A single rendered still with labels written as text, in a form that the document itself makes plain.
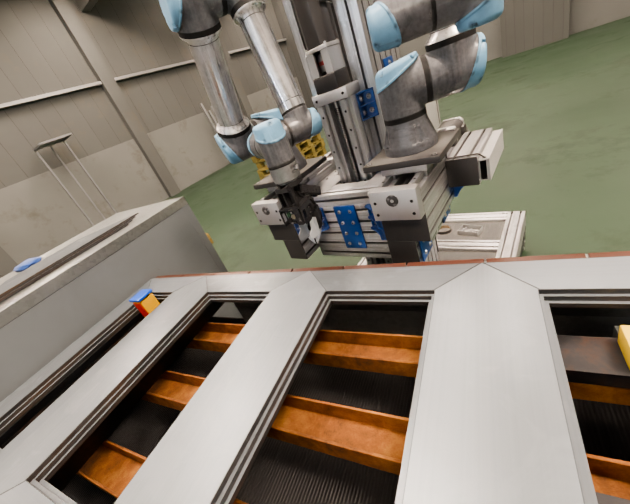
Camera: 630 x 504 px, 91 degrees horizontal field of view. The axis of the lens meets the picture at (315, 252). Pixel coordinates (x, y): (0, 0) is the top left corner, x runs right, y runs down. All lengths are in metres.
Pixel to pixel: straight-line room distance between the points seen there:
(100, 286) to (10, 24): 8.23
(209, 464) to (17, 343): 0.87
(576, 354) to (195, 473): 0.66
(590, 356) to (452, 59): 0.69
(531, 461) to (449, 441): 0.09
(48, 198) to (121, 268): 7.13
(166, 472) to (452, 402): 0.48
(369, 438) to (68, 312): 1.07
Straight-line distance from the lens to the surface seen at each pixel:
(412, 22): 0.68
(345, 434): 0.74
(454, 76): 0.94
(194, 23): 1.01
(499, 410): 0.54
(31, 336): 1.36
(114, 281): 1.44
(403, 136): 0.93
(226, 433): 0.64
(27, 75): 9.05
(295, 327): 0.74
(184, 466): 0.66
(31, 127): 8.75
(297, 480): 0.89
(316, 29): 1.12
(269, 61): 0.98
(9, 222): 8.41
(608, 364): 0.70
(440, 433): 0.52
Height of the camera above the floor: 1.30
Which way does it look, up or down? 27 degrees down
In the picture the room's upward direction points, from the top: 22 degrees counter-clockwise
